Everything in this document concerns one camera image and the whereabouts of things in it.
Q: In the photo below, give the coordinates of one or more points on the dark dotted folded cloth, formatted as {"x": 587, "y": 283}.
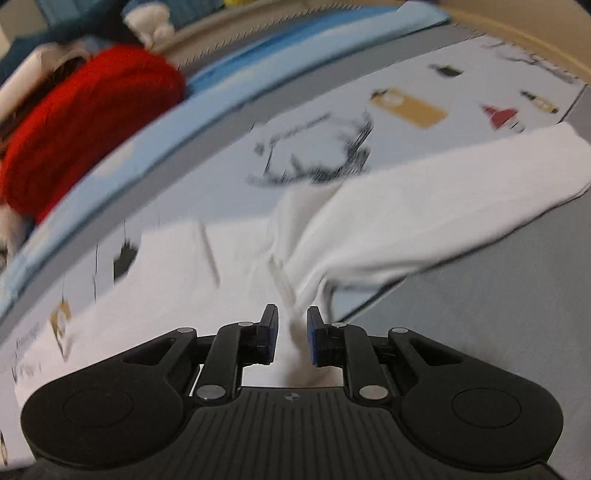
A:
{"x": 69, "y": 67}

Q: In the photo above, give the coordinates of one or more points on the white small garment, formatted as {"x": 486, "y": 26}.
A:
{"x": 415, "y": 207}

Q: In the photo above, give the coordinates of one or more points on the light blue sheet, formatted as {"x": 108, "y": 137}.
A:
{"x": 221, "y": 87}

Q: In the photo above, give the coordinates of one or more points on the white folded cloth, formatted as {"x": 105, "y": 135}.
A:
{"x": 27, "y": 78}

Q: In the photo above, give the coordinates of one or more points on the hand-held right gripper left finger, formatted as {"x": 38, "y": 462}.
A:
{"x": 268, "y": 334}

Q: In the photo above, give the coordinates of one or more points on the red folded blanket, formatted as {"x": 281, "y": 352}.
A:
{"x": 87, "y": 124}

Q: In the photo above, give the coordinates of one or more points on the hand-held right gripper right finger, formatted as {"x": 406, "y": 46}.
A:
{"x": 315, "y": 337}

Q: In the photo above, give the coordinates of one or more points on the deer print bed sheet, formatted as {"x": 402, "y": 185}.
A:
{"x": 323, "y": 138}

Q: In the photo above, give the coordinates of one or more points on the wooden bed frame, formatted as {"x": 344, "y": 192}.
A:
{"x": 521, "y": 27}

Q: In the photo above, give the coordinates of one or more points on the cream folded quilt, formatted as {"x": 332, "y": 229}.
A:
{"x": 9, "y": 226}

